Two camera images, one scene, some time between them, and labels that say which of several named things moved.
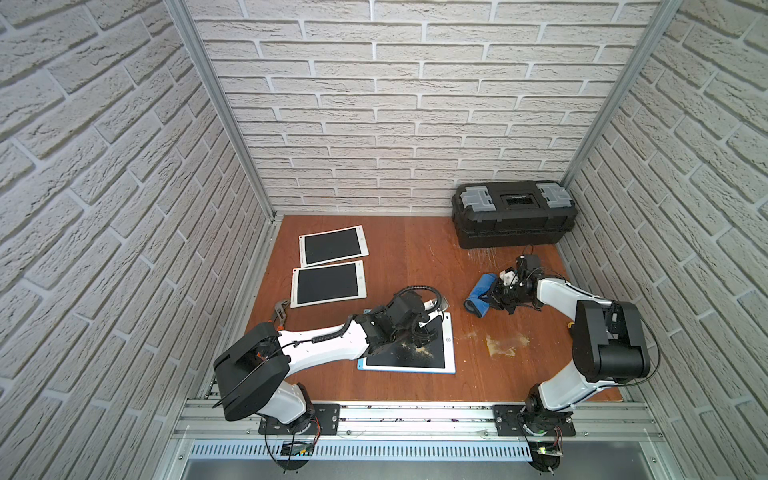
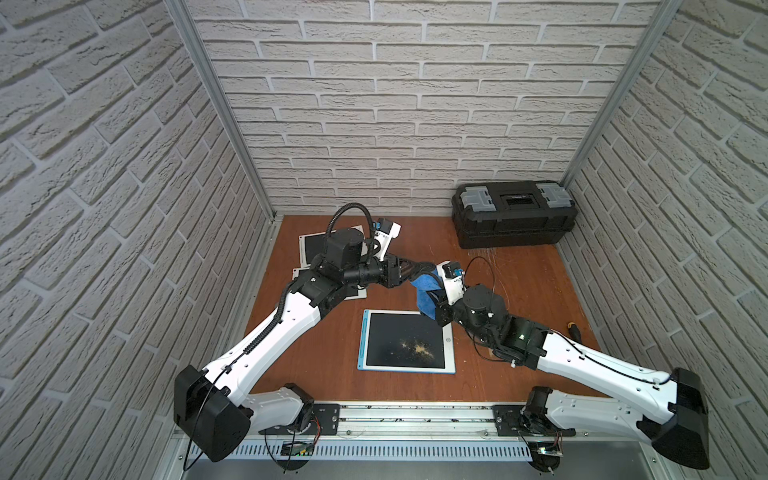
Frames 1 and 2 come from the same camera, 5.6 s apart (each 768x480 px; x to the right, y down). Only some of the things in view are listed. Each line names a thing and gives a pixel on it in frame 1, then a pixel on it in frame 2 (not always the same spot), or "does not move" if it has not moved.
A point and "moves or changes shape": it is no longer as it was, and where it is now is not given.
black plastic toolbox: [494, 214] does not move
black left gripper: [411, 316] → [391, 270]
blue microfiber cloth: [475, 303] moves or changes shape
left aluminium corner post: [182, 13] does not move
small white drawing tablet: [332, 246] does not move
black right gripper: [494, 297] → [441, 312]
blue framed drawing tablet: [437, 356] does not move
